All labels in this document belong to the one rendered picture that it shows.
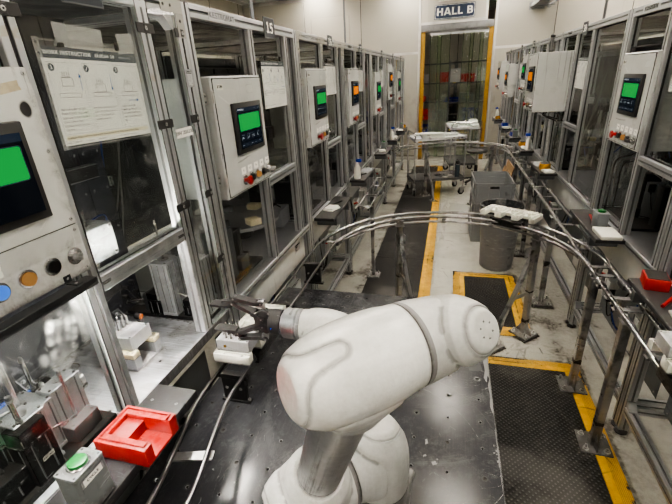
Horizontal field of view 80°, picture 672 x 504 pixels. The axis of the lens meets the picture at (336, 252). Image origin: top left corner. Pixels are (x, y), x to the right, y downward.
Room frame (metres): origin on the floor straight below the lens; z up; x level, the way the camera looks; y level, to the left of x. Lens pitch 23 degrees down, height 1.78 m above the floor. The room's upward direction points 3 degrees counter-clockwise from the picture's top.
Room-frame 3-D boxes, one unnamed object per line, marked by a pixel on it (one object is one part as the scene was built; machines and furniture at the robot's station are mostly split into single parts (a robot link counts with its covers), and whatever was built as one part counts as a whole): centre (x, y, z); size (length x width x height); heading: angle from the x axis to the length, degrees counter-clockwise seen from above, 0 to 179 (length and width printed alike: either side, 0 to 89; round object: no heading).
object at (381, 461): (0.77, -0.08, 0.85); 0.18 x 0.16 x 0.22; 116
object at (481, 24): (8.85, -2.60, 1.31); 1.36 x 0.10 x 2.62; 74
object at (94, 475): (0.64, 0.60, 0.97); 0.08 x 0.08 x 0.12; 74
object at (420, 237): (5.48, -1.19, 0.01); 5.85 x 0.59 x 0.01; 164
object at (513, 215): (2.58, -1.20, 0.84); 0.37 x 0.14 x 0.10; 42
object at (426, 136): (6.33, -1.66, 0.48); 0.88 x 0.56 x 0.96; 92
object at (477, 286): (2.90, -1.24, 0.01); 1.00 x 0.55 x 0.01; 164
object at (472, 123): (7.44, -2.40, 0.48); 0.84 x 0.58 x 0.97; 172
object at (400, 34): (9.57, -0.13, 1.65); 3.78 x 0.08 x 3.30; 74
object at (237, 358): (1.36, 0.35, 0.84); 0.36 x 0.14 x 0.10; 164
